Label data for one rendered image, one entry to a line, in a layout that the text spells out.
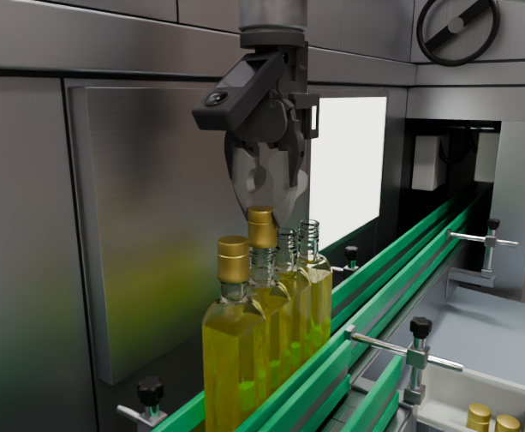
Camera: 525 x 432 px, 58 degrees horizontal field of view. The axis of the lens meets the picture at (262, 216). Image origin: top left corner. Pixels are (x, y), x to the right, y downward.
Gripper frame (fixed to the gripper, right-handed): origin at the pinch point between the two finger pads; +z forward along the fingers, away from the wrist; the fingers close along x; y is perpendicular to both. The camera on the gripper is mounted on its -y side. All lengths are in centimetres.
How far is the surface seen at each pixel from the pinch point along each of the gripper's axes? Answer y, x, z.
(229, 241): -6.5, -0.1, 1.3
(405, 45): 96, 14, -27
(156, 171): -4.6, 12.1, -4.9
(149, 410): -14.3, 5.3, 19.4
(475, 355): 59, -18, 43
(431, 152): 113, 8, 5
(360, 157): 61, 12, 1
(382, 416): 7.8, -13.5, 26.5
